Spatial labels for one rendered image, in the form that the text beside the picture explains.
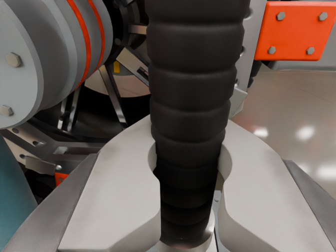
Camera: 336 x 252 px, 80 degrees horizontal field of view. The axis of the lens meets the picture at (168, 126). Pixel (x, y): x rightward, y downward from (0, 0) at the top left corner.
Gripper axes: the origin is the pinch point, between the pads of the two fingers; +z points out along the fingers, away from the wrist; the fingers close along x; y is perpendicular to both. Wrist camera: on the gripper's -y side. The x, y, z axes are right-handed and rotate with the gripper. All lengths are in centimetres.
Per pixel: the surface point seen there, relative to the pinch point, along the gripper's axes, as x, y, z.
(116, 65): -18, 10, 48
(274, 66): 22.4, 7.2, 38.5
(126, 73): -15, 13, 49
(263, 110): 83, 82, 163
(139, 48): -11, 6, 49
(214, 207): 19, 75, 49
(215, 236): 17, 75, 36
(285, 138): 84, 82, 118
